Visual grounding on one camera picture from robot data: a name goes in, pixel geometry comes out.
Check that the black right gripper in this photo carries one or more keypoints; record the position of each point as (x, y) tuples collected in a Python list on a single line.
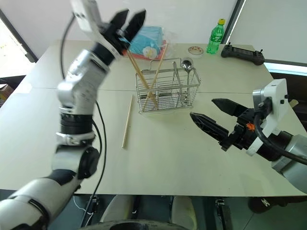
[(244, 131)]

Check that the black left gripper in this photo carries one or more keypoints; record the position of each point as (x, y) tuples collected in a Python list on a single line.
[(115, 37)]

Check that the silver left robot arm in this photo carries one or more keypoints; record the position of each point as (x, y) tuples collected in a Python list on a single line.
[(79, 79)]

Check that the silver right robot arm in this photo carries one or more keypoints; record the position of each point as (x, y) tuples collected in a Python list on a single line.
[(296, 153)]

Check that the metal spoon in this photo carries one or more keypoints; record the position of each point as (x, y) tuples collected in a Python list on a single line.
[(186, 64)]

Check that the blue packet in plastic bag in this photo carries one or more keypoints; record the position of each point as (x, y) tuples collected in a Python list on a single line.
[(148, 39)]

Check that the wooden chopstick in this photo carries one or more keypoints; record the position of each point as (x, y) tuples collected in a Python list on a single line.
[(160, 64), (127, 123), (140, 76), (135, 64)]

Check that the black remote controller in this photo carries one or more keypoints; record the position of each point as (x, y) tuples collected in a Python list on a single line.
[(242, 54)]

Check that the green plastic bottle yellow cap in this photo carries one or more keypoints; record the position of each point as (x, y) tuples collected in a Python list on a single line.
[(216, 38)]

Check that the black rounded base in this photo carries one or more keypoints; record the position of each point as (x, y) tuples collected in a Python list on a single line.
[(261, 204)]

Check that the pale rounded shape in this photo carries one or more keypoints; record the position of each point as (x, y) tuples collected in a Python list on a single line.
[(183, 210)]

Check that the cardboard box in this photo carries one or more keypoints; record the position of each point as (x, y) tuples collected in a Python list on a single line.
[(4, 93)]

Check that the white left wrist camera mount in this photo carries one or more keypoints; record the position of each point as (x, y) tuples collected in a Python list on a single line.
[(86, 16)]

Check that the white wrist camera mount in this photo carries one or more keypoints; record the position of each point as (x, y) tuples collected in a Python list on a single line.
[(86, 16), (277, 100)]

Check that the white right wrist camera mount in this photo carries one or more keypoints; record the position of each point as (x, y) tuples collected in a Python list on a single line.
[(277, 100)]

